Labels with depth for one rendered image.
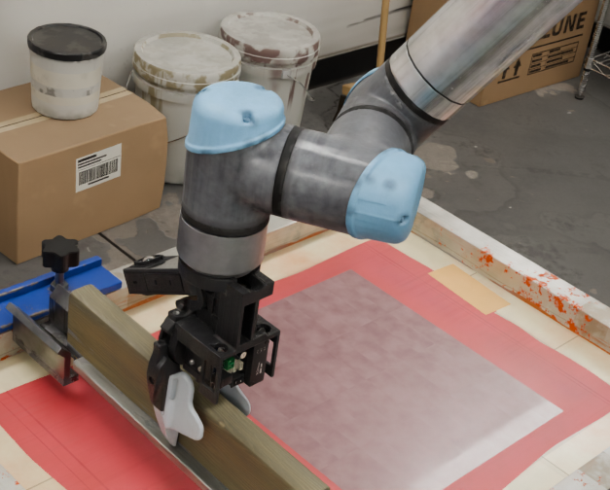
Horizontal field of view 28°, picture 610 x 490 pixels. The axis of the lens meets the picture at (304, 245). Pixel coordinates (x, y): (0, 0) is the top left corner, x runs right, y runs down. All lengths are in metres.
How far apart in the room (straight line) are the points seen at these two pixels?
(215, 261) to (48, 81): 2.27
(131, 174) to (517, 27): 2.42
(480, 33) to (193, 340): 0.35
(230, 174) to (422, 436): 0.47
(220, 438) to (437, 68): 0.38
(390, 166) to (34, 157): 2.21
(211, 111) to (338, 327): 0.56
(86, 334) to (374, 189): 0.42
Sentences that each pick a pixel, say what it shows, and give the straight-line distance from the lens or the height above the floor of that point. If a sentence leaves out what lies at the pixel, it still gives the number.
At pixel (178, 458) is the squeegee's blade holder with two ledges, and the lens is 1.17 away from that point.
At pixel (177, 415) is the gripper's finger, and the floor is 1.07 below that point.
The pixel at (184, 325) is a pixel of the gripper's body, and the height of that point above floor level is 1.17.
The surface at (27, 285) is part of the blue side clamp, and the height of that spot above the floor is 1.01.
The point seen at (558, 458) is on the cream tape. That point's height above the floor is 0.95.
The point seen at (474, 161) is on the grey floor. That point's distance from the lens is 4.05.
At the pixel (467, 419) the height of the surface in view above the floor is 0.96.
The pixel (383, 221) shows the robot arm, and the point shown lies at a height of 1.33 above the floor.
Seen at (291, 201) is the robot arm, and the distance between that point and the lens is 0.96.
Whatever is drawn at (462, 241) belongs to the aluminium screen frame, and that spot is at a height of 0.99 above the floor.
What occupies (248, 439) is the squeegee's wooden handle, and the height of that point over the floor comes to 1.08.
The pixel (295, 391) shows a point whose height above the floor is 0.95.
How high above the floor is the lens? 1.80
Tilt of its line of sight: 32 degrees down
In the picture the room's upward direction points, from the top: 9 degrees clockwise
